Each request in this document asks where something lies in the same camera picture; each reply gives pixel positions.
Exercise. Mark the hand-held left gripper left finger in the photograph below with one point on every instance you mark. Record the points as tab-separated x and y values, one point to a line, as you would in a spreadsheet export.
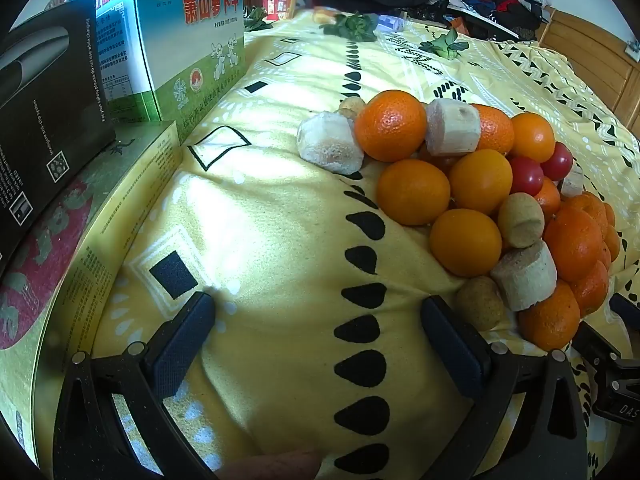
182	340

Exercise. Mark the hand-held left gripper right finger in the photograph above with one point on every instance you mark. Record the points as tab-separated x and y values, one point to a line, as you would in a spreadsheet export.
455	345

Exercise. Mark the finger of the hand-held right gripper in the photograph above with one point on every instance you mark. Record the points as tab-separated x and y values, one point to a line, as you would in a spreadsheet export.
596	342
626	306

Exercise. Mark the small brown potato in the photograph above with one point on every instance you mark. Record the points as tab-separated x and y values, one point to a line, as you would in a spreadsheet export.
520	220
352	107
480	302

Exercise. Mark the cluster of red tomatoes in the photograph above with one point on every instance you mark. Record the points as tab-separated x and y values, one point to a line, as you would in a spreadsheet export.
525	176

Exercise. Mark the pile of oranges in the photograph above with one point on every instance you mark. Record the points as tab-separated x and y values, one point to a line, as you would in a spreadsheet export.
390	125

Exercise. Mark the person's left hand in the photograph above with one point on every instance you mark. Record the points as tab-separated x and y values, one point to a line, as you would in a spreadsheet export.
275	467

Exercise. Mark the beige cut root chunk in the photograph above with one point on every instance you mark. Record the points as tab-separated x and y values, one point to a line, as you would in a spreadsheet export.
452	127
330	142
525	275
572	182

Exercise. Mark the yellow patterned quilt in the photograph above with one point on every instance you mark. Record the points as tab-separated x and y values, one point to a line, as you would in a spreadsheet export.
280	240

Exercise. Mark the flat yellow gift box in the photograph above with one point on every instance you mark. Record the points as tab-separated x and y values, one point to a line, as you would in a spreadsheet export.
75	240

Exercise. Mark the wooden bed headboard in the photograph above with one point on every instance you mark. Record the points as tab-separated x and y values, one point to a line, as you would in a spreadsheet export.
590	60

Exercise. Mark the black product box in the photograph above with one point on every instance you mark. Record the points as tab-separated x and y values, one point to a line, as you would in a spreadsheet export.
50	110

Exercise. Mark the blue green carton box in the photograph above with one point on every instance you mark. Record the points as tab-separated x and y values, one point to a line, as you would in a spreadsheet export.
200	35

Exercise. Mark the blue tissue packet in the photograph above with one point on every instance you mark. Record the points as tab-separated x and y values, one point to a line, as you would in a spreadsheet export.
391	22

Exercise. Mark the red instant noodle cup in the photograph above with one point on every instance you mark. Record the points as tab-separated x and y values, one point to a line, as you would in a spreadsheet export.
279	6

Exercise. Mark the orange white snack packet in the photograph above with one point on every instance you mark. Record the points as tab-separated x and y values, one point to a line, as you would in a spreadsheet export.
324	15

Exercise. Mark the white wall socket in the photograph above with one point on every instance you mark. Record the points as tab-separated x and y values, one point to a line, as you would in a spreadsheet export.
632	49

